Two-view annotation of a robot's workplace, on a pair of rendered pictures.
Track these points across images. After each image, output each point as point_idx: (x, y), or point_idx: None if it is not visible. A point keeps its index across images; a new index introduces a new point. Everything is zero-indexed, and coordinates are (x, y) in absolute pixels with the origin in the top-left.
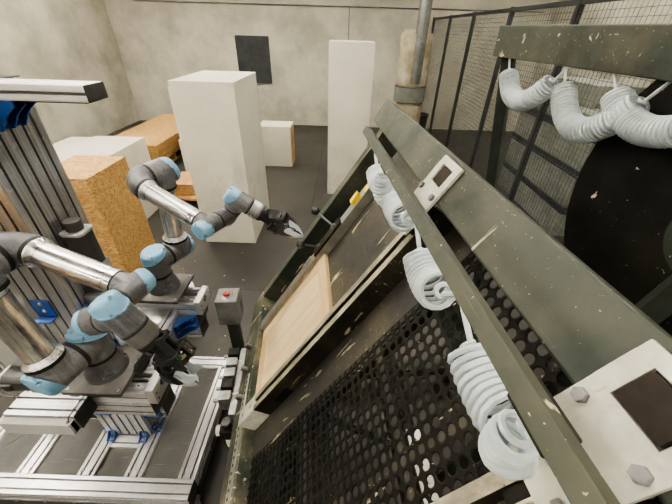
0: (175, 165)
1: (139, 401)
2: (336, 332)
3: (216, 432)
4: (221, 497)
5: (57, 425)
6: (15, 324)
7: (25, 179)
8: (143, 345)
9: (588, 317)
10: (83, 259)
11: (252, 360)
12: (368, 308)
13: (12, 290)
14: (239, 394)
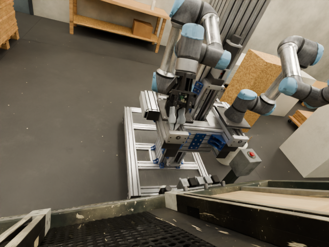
0: (321, 53)
1: (164, 134)
2: (283, 228)
3: (161, 186)
4: (122, 200)
5: (144, 107)
6: (173, 45)
7: (244, 0)
8: (178, 68)
9: None
10: (216, 31)
11: (214, 188)
12: None
13: None
14: (187, 188)
